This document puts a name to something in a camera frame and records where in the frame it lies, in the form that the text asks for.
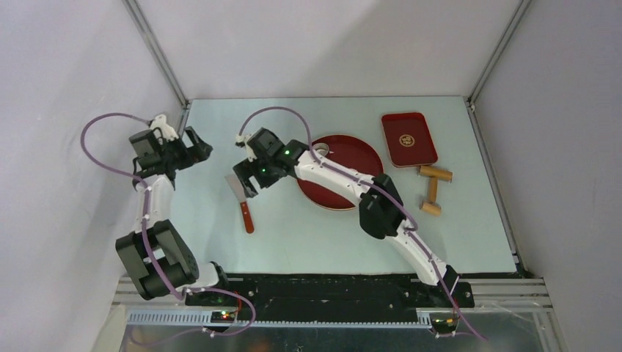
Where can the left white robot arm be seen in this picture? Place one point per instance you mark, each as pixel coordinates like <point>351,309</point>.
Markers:
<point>156,258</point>

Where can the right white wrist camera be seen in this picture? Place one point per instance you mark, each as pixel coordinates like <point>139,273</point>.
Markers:
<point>242,141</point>

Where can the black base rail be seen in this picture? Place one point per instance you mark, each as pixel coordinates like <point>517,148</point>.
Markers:
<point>332,298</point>

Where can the metal scraper red handle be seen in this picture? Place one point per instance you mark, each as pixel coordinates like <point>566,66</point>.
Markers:
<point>238,191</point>

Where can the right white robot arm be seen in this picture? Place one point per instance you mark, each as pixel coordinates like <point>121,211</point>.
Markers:
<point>381,211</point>

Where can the round red plate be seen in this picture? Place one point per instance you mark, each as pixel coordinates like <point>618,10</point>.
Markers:
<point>348,151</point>

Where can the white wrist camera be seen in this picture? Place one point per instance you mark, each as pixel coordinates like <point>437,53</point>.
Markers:
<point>242,141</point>
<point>163,127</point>

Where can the aluminium frame front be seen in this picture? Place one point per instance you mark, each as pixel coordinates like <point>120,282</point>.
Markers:
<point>504,295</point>

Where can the wooden double-ended roller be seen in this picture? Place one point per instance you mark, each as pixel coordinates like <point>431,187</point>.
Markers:
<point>429,205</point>

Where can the rectangular red tray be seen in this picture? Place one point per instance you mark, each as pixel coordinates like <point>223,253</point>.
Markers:
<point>408,138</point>

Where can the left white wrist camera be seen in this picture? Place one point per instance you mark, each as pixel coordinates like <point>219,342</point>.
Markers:
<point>163,127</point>

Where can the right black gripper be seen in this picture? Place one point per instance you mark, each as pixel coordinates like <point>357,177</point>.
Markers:
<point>249,168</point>

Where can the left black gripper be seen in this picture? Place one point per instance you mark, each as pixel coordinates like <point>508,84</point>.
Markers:
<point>199,151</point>

